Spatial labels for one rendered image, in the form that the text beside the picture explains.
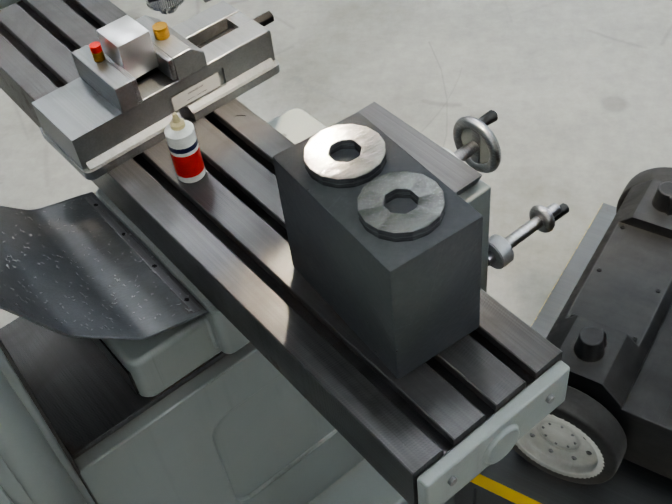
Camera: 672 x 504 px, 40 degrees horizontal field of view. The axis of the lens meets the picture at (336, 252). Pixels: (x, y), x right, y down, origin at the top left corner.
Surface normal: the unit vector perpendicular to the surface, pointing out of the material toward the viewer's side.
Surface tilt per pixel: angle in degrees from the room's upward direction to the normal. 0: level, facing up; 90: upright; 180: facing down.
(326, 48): 0
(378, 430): 0
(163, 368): 90
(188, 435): 90
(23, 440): 89
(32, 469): 88
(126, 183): 0
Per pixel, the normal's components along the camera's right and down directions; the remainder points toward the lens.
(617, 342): -0.09, -0.66
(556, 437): -0.52, 0.66
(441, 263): 0.57, 0.57
